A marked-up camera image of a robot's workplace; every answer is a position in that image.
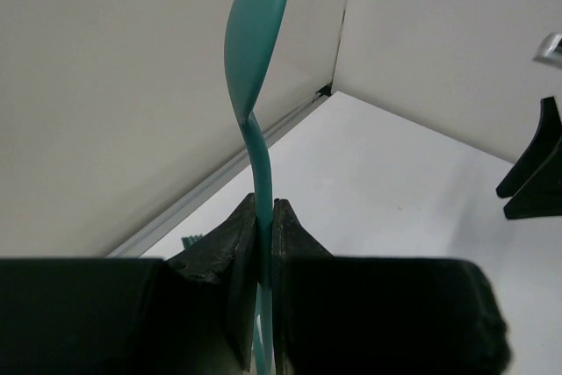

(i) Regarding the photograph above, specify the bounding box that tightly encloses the teal fork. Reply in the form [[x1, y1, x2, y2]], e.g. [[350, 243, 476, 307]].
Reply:
[[181, 234, 204, 250]]

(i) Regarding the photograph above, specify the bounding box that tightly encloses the teal spoon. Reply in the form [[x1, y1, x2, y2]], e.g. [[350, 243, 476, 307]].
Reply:
[[224, 0, 287, 374]]

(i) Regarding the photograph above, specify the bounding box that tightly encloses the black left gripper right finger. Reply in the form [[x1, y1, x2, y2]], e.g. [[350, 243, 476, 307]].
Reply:
[[272, 199, 511, 374]]

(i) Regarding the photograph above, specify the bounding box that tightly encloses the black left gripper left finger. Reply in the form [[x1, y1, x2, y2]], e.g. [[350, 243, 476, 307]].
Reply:
[[1, 195, 257, 374]]

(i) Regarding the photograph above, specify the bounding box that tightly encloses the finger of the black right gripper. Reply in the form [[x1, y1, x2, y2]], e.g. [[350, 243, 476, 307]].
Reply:
[[504, 141, 561, 220], [496, 97, 561, 198]]

